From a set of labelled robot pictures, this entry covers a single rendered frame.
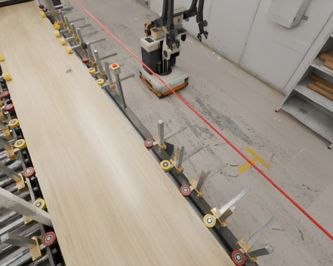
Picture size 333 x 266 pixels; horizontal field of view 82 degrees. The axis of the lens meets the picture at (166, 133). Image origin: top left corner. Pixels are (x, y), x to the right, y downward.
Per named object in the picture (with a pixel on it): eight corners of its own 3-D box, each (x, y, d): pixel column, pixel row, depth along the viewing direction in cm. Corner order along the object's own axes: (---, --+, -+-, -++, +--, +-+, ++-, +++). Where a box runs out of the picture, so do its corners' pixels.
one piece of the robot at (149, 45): (142, 73, 338) (137, 24, 271) (167, 63, 357) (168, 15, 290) (153, 84, 321) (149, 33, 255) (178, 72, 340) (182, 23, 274)
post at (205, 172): (196, 192, 157) (206, 166, 119) (199, 196, 155) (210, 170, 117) (193, 195, 156) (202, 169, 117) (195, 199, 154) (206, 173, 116)
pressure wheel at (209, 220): (210, 232, 131) (214, 229, 122) (199, 227, 133) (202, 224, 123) (213, 220, 135) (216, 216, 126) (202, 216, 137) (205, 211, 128)
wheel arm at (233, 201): (243, 189, 151) (245, 187, 147) (247, 193, 149) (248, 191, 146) (202, 224, 136) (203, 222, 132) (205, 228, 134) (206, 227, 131)
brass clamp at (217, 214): (214, 207, 143) (215, 205, 139) (228, 223, 136) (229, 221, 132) (208, 212, 141) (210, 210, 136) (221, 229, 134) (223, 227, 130)
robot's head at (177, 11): (162, 8, 235) (167, 0, 221) (176, 4, 242) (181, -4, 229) (167, 19, 238) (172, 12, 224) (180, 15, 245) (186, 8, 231)
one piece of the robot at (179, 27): (164, 43, 262) (164, 27, 245) (179, 38, 272) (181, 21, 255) (170, 48, 254) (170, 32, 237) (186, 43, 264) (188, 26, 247)
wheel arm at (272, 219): (270, 217, 138) (273, 215, 135) (274, 220, 136) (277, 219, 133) (228, 258, 123) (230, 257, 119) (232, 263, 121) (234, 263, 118)
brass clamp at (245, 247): (240, 238, 130) (243, 237, 126) (256, 257, 123) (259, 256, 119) (234, 244, 128) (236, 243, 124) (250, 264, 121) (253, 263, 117)
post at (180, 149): (177, 172, 173) (181, 142, 134) (179, 175, 171) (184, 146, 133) (174, 174, 171) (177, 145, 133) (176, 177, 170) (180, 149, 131)
